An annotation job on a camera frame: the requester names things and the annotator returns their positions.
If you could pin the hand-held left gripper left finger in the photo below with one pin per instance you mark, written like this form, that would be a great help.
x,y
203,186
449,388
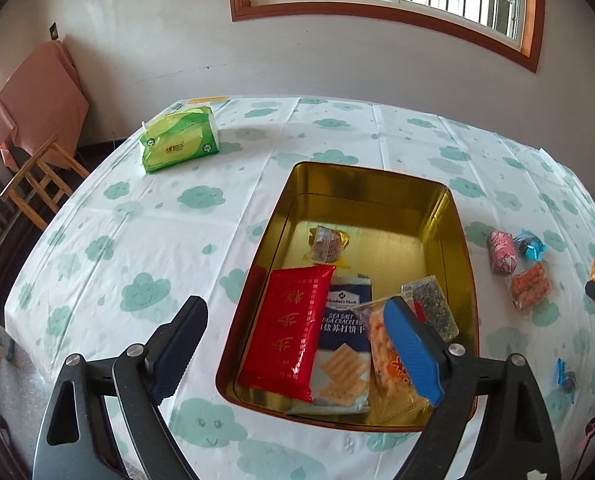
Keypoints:
x,y
177,360

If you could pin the grey seaweed snack packet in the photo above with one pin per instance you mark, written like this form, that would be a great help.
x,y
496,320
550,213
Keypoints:
x,y
435,300

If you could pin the cloud printed tablecloth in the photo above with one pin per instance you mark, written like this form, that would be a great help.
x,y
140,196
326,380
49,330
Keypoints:
x,y
152,240

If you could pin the dark wall switch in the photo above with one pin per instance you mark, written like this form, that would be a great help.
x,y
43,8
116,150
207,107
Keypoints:
x,y
53,30

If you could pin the dark blue cracker packet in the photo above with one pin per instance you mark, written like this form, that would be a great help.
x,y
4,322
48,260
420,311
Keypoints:
x,y
342,360

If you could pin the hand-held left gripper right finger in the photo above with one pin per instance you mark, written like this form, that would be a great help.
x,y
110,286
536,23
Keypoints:
x,y
417,355

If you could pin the blue candy packet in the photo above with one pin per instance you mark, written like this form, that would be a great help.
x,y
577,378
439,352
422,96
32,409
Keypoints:
x,y
530,245
567,377

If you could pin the clear packet of round crackers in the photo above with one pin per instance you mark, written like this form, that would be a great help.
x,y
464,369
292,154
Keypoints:
x,y
387,360

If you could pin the peach cloth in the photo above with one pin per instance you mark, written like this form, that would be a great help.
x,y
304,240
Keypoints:
x,y
37,90

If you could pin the red snack packet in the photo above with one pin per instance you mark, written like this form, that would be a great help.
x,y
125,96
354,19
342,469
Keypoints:
x,y
287,330

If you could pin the red tin box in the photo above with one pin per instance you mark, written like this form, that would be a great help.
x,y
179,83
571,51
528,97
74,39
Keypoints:
x,y
367,200

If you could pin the yellow paper strip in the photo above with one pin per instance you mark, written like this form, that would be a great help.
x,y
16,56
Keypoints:
x,y
205,100

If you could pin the pink candy packet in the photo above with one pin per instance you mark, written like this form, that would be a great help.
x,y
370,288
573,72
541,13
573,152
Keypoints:
x,y
502,255

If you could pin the gold pastry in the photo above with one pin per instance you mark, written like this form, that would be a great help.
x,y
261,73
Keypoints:
x,y
327,245

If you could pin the clear packet of orange snacks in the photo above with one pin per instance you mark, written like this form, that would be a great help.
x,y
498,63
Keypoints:
x,y
530,285

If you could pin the green tissue pack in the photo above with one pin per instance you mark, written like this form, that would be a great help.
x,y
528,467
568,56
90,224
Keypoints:
x,y
177,140

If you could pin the wooden stool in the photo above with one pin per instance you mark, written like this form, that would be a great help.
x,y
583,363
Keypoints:
x,y
32,170

